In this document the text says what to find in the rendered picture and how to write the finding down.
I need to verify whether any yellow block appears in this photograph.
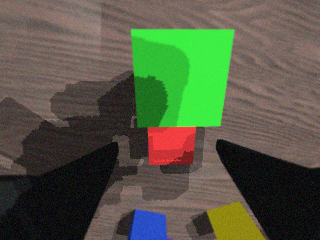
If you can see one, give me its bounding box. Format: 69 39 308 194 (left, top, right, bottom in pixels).
207 201 266 240

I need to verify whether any green block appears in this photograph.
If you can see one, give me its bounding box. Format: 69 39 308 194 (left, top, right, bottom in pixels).
131 29 234 127

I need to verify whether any red block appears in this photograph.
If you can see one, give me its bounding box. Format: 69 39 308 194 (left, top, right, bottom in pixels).
148 127 196 165

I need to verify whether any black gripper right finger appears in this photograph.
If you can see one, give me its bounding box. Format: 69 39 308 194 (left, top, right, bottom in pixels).
216 139 320 240

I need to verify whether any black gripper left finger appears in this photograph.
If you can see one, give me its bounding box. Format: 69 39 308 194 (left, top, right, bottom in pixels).
0 142 119 240

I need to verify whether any blue block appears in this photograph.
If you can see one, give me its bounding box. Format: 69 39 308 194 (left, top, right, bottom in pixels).
127 210 167 240

